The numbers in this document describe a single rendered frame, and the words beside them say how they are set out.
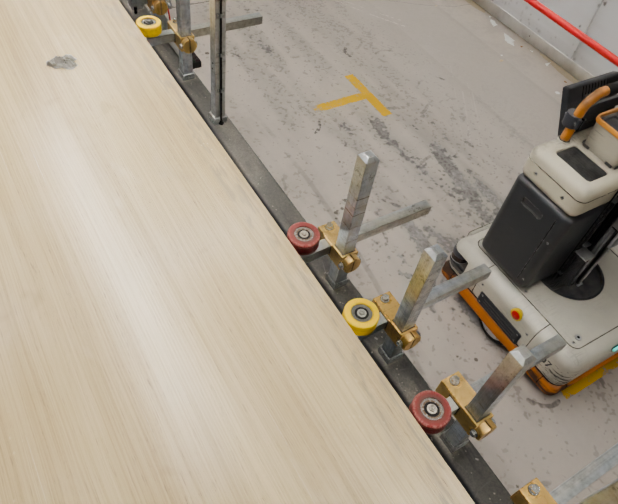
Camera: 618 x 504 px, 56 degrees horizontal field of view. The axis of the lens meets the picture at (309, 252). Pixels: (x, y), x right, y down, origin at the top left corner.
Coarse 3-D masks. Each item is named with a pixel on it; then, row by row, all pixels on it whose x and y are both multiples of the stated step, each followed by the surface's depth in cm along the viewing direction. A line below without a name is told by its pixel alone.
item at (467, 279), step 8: (464, 272) 147; (472, 272) 147; (480, 272) 147; (488, 272) 148; (448, 280) 144; (456, 280) 145; (464, 280) 145; (472, 280) 145; (480, 280) 148; (432, 288) 142; (440, 288) 142; (448, 288) 143; (456, 288) 143; (464, 288) 146; (432, 296) 141; (440, 296) 141; (448, 296) 144; (424, 304) 139; (432, 304) 142; (384, 320) 135; (376, 328) 134; (360, 336) 132
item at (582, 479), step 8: (616, 448) 121; (600, 456) 119; (608, 456) 119; (616, 456) 120; (592, 464) 118; (600, 464) 118; (608, 464) 118; (616, 464) 119; (584, 472) 117; (592, 472) 117; (600, 472) 117; (568, 480) 115; (576, 480) 115; (584, 480) 116; (592, 480) 116; (560, 488) 114; (568, 488) 114; (576, 488) 114; (584, 488) 115; (552, 496) 113; (560, 496) 113; (568, 496) 113
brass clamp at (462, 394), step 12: (456, 372) 125; (444, 384) 122; (468, 384) 123; (444, 396) 124; (456, 396) 121; (468, 396) 121; (468, 420) 119; (480, 420) 118; (492, 420) 120; (468, 432) 121; (480, 432) 118
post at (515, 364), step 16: (512, 352) 101; (528, 352) 101; (496, 368) 106; (512, 368) 102; (528, 368) 104; (496, 384) 108; (512, 384) 107; (480, 400) 114; (496, 400) 111; (480, 416) 116; (448, 432) 129; (464, 432) 123
